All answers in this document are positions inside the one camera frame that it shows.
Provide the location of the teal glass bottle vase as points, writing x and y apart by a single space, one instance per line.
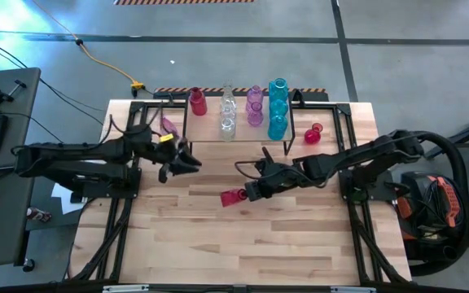
277 127

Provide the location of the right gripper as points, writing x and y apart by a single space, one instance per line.
277 179

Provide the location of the clear ribbed glass jar vase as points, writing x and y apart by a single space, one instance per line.
227 129

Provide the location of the tall clear twisted glass vase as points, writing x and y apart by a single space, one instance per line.
227 94

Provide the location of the orange black device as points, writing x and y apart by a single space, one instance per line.
448 199

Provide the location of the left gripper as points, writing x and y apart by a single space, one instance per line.
163 154

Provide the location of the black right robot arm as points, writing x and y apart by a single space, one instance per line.
360 156

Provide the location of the small brown bottle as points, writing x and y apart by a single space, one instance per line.
39 214

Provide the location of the small teal glass vase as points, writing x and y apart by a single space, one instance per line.
278 108

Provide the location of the grey side desk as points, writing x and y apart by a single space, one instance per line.
6 228
23 122

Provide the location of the wooden shelf black metal frame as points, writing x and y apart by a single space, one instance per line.
206 130

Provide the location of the purple ribbed glass bottle vase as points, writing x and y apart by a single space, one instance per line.
254 95

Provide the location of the silver table bracket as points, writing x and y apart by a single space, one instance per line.
352 289
125 288

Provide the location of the red bulb-shaped glass vase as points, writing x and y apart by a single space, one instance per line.
312 135

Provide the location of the large teal textured glass jar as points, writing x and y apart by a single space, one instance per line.
278 88

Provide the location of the white paper sheet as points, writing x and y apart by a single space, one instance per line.
61 193

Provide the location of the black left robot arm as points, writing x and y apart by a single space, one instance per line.
75 154

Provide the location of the red ribbed glass bottle vase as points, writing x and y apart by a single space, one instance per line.
198 102

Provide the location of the yellow label tag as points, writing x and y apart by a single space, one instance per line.
166 137

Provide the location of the purple faceted cone glass vase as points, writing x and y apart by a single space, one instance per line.
169 125

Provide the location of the black metal rig frame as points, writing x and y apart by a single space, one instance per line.
343 109

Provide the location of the black caster wheel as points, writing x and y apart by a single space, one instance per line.
28 265

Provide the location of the purple twisted glass vase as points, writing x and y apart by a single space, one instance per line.
255 116

